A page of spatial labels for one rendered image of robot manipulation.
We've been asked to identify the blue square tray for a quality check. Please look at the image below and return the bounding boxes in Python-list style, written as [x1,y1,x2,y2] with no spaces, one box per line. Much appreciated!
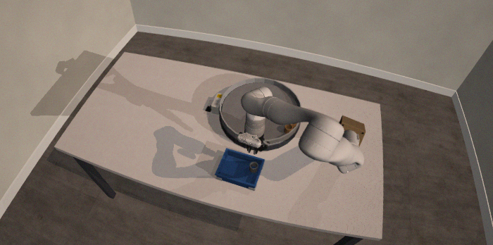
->
[215,149,264,191]

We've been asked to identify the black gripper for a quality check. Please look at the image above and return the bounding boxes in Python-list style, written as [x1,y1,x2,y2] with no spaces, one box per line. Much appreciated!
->
[242,133,270,155]

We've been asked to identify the grey round turning table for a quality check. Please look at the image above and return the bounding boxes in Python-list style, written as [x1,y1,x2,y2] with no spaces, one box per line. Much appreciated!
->
[205,77,301,151]

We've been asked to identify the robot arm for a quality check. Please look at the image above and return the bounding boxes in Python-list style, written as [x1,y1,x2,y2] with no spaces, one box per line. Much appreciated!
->
[237,87,364,174]

